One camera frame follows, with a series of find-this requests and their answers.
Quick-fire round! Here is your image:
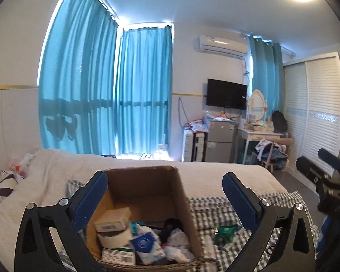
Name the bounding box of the wide teal curtain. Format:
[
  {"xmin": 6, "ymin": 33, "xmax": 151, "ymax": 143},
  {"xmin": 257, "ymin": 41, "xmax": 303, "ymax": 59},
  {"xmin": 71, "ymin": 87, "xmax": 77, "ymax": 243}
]
[{"xmin": 38, "ymin": 0, "xmax": 120, "ymax": 155}]

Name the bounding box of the wooden chair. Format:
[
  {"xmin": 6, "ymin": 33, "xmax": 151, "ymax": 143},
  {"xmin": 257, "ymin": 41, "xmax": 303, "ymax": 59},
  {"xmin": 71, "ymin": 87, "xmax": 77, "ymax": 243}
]
[{"xmin": 250, "ymin": 138, "xmax": 294, "ymax": 174}]

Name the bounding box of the brown cardboard box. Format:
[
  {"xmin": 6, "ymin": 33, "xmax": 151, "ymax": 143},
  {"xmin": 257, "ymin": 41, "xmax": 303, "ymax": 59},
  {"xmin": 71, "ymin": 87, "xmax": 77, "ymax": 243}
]
[{"xmin": 85, "ymin": 165, "xmax": 216, "ymax": 270}]

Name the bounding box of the white bedspread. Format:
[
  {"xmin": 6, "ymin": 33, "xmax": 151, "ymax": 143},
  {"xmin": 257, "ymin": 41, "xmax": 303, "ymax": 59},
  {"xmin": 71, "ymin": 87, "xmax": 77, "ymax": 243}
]
[{"xmin": 0, "ymin": 147, "xmax": 290, "ymax": 272}]

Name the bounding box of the narrow teal window curtain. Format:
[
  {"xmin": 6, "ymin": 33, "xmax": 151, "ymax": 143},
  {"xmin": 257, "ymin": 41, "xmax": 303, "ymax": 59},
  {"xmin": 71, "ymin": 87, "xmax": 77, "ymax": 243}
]
[{"xmin": 114, "ymin": 25, "xmax": 174, "ymax": 160}]

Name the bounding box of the white suitcase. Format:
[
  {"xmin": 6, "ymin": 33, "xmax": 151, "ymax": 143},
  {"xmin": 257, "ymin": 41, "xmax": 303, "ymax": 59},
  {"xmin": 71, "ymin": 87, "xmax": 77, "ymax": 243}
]
[{"xmin": 182, "ymin": 130, "xmax": 206, "ymax": 163}]

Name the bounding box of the green white medicine box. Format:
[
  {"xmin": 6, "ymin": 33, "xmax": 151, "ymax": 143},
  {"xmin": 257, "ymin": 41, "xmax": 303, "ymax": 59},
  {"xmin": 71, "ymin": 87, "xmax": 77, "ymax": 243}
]
[{"xmin": 101, "ymin": 248, "xmax": 136, "ymax": 266}]

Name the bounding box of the grey white checked blanket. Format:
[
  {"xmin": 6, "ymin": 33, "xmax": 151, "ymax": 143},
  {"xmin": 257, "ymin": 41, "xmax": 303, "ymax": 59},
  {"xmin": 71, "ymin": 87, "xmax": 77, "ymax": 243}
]
[{"xmin": 66, "ymin": 179, "xmax": 321, "ymax": 272}]

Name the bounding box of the white orange plastic bag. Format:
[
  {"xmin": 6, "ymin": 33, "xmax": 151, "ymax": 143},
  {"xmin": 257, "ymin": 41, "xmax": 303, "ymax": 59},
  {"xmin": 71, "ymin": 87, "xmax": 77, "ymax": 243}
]
[{"xmin": 8, "ymin": 152, "xmax": 38, "ymax": 184}]

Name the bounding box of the clutter pile on suitcase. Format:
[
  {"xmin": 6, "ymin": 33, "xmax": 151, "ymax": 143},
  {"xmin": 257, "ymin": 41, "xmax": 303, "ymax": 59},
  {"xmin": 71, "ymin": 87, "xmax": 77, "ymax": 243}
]
[{"xmin": 186, "ymin": 118, "xmax": 209, "ymax": 134}]

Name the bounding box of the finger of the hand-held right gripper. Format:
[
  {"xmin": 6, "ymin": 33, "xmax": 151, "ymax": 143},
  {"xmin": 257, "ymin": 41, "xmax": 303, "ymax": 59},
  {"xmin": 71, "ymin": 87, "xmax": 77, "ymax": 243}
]
[
  {"xmin": 295, "ymin": 156, "xmax": 333, "ymax": 189},
  {"xmin": 317, "ymin": 147, "xmax": 340, "ymax": 182}
]

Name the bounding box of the beige small box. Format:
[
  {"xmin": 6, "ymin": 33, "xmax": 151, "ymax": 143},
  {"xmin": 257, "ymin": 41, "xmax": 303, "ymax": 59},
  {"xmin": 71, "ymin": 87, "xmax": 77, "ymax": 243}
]
[{"xmin": 95, "ymin": 207, "xmax": 132, "ymax": 233}]

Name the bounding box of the grey small fridge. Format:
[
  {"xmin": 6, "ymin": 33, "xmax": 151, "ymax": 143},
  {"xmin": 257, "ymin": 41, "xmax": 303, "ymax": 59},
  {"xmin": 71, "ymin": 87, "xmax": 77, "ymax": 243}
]
[{"xmin": 203, "ymin": 119, "xmax": 235, "ymax": 164}]

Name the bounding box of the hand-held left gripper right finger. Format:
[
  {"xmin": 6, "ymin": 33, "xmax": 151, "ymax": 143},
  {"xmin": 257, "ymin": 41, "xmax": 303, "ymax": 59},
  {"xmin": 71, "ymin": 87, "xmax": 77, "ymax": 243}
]
[{"xmin": 221, "ymin": 171, "xmax": 318, "ymax": 272}]

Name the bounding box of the oval white mirror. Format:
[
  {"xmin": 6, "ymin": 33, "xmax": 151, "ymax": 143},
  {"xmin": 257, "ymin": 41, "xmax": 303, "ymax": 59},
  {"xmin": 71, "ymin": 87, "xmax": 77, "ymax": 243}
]
[{"xmin": 246, "ymin": 89, "xmax": 269, "ymax": 124}]

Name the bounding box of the black white patterned pillow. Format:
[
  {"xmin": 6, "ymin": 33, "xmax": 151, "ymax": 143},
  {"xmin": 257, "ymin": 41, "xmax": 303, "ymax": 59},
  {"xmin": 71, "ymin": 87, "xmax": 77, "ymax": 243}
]
[{"xmin": 0, "ymin": 169, "xmax": 21, "ymax": 225}]

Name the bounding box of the pile of clothes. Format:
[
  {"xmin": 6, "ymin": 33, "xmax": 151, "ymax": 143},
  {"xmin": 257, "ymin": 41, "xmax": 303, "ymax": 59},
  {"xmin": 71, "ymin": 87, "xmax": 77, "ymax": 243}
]
[{"xmin": 254, "ymin": 140, "xmax": 290, "ymax": 171}]

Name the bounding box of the white tissue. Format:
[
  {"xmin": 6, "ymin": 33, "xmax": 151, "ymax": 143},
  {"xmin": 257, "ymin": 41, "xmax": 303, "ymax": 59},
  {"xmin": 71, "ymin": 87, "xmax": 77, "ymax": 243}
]
[{"xmin": 164, "ymin": 230, "xmax": 195, "ymax": 263}]

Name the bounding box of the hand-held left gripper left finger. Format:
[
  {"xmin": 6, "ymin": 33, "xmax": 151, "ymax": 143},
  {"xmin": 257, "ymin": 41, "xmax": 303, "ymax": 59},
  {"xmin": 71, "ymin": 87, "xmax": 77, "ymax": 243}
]
[{"xmin": 14, "ymin": 171, "xmax": 109, "ymax": 272}]

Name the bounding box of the small black item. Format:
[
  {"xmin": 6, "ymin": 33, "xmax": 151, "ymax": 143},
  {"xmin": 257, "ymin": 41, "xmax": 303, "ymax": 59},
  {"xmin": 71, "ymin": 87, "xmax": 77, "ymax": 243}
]
[{"xmin": 161, "ymin": 218, "xmax": 185, "ymax": 243}]

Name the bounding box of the black backpack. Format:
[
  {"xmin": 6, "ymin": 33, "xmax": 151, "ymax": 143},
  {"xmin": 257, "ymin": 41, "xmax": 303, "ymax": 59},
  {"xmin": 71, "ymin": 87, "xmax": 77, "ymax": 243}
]
[{"xmin": 271, "ymin": 110, "xmax": 289, "ymax": 133}]

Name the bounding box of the teal corner curtain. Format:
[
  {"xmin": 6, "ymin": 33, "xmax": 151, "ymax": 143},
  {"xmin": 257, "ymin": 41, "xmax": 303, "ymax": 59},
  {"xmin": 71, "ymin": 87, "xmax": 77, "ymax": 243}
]
[{"xmin": 247, "ymin": 34, "xmax": 286, "ymax": 117}]

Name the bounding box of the blue tissue packet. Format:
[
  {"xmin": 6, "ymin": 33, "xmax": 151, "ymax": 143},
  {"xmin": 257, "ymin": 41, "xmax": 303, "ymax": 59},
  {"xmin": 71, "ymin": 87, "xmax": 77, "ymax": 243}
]
[{"xmin": 129, "ymin": 229, "xmax": 166, "ymax": 265}]

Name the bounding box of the white tape roll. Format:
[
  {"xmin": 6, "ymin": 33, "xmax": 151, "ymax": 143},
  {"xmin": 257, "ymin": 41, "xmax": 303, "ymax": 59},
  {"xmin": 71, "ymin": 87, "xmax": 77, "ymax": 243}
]
[{"xmin": 97, "ymin": 227, "xmax": 134, "ymax": 251}]

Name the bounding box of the white louvred wardrobe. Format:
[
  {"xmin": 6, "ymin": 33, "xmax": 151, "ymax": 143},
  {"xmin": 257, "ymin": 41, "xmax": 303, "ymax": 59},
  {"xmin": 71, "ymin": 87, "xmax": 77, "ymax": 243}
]
[{"xmin": 281, "ymin": 51, "xmax": 340, "ymax": 189}]

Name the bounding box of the white dressing table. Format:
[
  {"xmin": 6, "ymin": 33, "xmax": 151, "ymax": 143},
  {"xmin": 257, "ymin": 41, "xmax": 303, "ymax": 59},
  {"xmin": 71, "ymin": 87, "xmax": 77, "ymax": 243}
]
[{"xmin": 235, "ymin": 126, "xmax": 284, "ymax": 165}]

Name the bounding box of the green foil packet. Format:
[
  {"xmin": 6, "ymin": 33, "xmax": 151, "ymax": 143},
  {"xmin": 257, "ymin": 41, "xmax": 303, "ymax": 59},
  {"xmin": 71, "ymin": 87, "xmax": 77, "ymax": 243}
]
[{"xmin": 213, "ymin": 224, "xmax": 245, "ymax": 246}]

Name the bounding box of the black wall television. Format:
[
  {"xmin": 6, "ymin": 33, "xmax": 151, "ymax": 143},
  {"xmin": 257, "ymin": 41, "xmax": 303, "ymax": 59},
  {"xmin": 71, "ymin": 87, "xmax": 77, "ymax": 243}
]
[{"xmin": 206, "ymin": 78, "xmax": 248, "ymax": 111}]

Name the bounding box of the white air conditioner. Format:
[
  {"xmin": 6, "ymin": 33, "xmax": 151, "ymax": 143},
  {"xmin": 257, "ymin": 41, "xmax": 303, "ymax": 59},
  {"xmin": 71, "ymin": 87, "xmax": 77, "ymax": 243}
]
[{"xmin": 198, "ymin": 35, "xmax": 249, "ymax": 58}]

